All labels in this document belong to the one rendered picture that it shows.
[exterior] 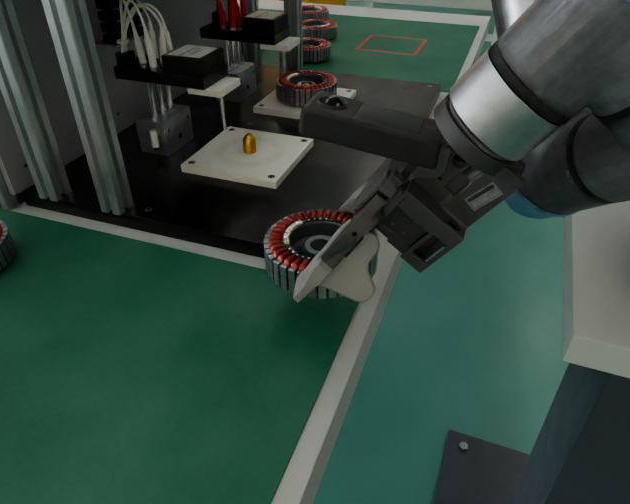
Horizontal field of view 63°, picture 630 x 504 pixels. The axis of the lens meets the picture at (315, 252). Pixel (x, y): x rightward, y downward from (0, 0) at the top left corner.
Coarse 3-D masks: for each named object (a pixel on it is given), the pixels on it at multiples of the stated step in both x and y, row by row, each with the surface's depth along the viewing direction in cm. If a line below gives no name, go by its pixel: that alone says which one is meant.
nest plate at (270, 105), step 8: (344, 88) 101; (272, 96) 97; (344, 96) 97; (352, 96) 98; (256, 104) 94; (264, 104) 94; (272, 104) 94; (280, 104) 94; (288, 104) 94; (256, 112) 93; (264, 112) 93; (272, 112) 92; (280, 112) 92; (288, 112) 91; (296, 112) 91
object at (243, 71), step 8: (240, 64) 99; (248, 64) 99; (232, 72) 95; (240, 72) 96; (248, 72) 98; (240, 80) 96; (248, 80) 99; (240, 88) 97; (248, 88) 100; (256, 88) 103; (224, 96) 98; (232, 96) 98; (240, 96) 97
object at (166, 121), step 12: (156, 108) 81; (168, 108) 81; (180, 108) 81; (144, 120) 77; (156, 120) 77; (168, 120) 77; (180, 120) 80; (144, 132) 78; (168, 132) 78; (180, 132) 81; (192, 132) 84; (144, 144) 80; (168, 144) 79; (180, 144) 82
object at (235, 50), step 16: (256, 16) 89; (272, 16) 89; (208, 32) 92; (224, 32) 91; (240, 32) 90; (256, 32) 90; (272, 32) 89; (288, 32) 94; (224, 48) 94; (240, 48) 98; (272, 48) 90; (288, 48) 90
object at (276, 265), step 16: (288, 224) 52; (304, 224) 53; (320, 224) 53; (336, 224) 53; (272, 240) 50; (288, 240) 50; (304, 240) 54; (320, 240) 52; (272, 256) 49; (288, 256) 48; (304, 256) 51; (272, 272) 49; (288, 272) 47; (288, 288) 49; (320, 288) 47
